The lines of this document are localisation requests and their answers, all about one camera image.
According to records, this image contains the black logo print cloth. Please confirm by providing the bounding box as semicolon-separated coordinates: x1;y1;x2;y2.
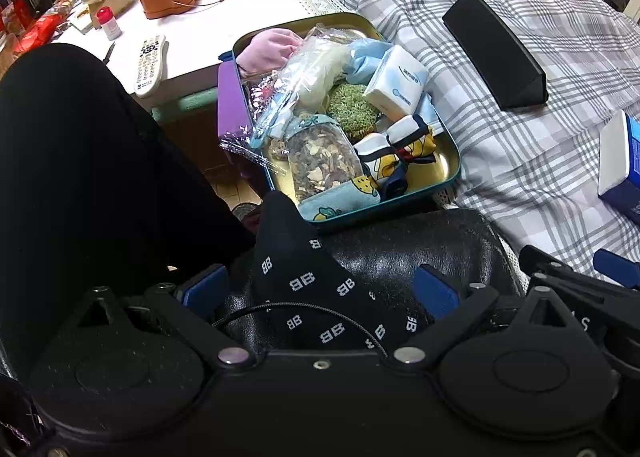
250;191;436;353

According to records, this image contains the white remote control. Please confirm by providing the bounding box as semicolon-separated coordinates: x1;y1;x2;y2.
134;34;167;99

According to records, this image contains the blue cardboard box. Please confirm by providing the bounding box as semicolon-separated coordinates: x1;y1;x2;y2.
597;110;640;225

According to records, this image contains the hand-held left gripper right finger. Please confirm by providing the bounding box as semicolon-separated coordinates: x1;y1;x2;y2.
392;264;576;368

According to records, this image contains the bag of dried mix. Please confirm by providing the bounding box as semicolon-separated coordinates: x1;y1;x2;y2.
282;113;365;205

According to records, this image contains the black triangular box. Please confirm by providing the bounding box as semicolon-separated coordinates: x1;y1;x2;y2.
441;0;548;112

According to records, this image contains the green fuzzy pad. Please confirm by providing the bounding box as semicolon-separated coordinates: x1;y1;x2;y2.
325;82;383;143

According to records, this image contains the clear bag of white fluff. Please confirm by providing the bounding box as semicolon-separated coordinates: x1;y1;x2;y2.
250;24;353;113

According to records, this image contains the teal metal tin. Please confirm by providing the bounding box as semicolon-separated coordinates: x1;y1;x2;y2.
217;12;462;237

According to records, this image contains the white bottle with red cap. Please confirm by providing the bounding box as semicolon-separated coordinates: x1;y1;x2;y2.
95;7;122;40

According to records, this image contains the cartoon printed cloth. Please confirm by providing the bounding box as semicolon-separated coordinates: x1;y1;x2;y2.
355;114;435;200

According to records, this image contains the person's leg in black pants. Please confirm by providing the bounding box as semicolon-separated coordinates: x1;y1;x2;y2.
0;42;256;388

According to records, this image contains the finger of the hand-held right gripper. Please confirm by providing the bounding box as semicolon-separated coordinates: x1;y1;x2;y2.
594;248;640;284
519;245;640;310

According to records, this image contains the red packet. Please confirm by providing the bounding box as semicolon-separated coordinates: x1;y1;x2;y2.
12;7;71;55

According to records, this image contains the white tissue pack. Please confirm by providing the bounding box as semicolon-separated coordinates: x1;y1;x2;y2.
362;44;431;123

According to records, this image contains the black leather bag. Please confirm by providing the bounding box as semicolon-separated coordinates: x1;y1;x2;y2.
220;207;526;353

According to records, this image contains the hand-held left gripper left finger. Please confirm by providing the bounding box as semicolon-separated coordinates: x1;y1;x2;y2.
75;263;253;368

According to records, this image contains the lemon print pouch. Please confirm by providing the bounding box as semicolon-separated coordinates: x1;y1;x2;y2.
265;114;383;223

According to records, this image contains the grey plaid blanket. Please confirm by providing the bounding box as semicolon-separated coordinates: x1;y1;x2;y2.
287;0;640;283

